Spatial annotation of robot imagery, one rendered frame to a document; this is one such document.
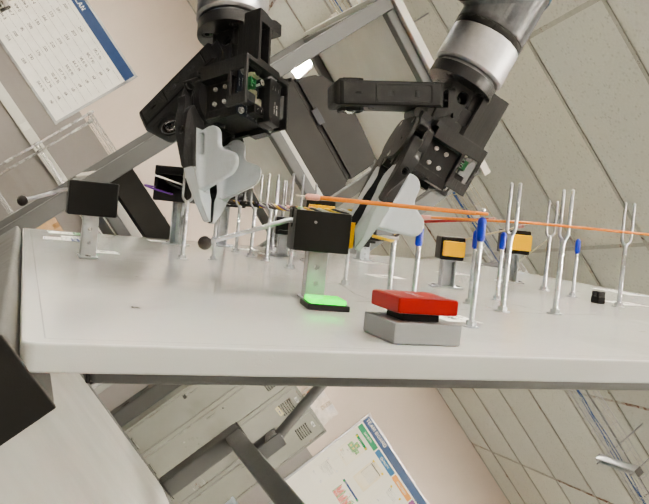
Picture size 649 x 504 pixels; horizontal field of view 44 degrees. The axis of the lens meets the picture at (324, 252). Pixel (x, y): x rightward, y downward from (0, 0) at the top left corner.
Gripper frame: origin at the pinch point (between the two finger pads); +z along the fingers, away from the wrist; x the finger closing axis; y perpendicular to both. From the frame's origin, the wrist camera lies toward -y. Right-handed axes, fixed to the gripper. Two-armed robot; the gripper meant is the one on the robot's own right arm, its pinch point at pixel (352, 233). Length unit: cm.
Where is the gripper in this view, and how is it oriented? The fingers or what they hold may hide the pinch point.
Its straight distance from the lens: 81.2
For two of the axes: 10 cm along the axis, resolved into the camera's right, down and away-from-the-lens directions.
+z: -5.0, 8.7, -0.4
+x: -2.1, -0.7, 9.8
